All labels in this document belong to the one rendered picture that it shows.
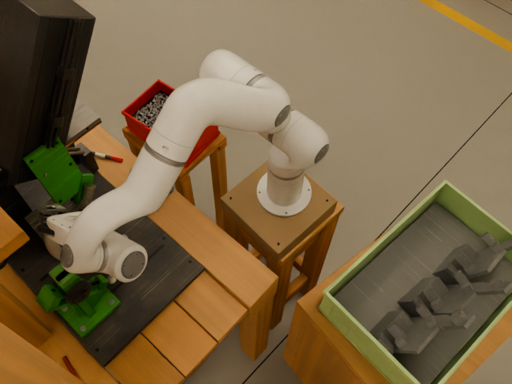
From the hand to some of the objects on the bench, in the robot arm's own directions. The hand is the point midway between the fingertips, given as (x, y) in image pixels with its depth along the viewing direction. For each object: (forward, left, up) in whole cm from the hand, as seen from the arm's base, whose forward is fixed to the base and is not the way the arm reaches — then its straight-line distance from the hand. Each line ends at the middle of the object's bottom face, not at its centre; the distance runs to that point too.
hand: (52, 217), depth 125 cm
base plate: (-4, -34, -47) cm, 58 cm away
